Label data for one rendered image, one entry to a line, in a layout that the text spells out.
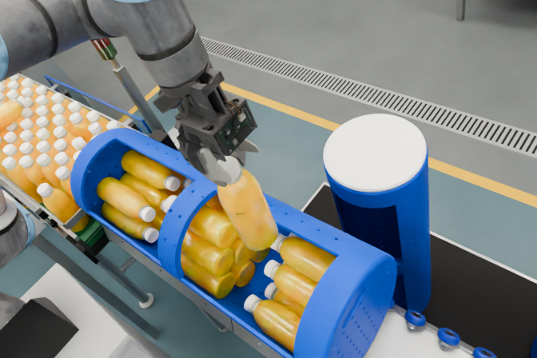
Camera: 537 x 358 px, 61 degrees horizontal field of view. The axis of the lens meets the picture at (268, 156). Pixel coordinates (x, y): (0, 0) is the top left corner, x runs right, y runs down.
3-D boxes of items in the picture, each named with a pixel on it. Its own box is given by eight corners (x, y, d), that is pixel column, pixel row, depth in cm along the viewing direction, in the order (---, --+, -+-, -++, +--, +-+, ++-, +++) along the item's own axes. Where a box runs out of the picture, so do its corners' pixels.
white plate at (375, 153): (331, 113, 138) (332, 117, 139) (315, 188, 121) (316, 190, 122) (427, 112, 128) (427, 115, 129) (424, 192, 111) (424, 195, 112)
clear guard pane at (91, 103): (190, 193, 212) (141, 121, 177) (98, 142, 256) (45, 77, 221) (191, 192, 212) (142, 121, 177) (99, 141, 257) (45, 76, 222)
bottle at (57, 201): (85, 210, 159) (53, 178, 146) (92, 222, 154) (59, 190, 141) (67, 223, 157) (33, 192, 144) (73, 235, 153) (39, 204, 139)
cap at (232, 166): (219, 166, 74) (215, 159, 73) (242, 162, 73) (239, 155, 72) (217, 184, 71) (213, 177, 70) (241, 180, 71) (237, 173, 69)
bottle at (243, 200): (242, 220, 89) (210, 160, 75) (277, 216, 87) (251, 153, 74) (241, 252, 84) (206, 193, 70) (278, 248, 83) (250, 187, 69)
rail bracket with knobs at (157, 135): (164, 169, 162) (150, 151, 155) (151, 163, 166) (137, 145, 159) (182, 150, 166) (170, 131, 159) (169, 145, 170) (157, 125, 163)
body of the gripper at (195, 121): (225, 167, 60) (187, 99, 52) (184, 148, 65) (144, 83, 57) (260, 129, 63) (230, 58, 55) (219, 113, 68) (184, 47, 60)
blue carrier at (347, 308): (342, 399, 96) (305, 375, 75) (110, 229, 146) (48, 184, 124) (404, 284, 105) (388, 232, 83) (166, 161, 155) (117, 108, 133)
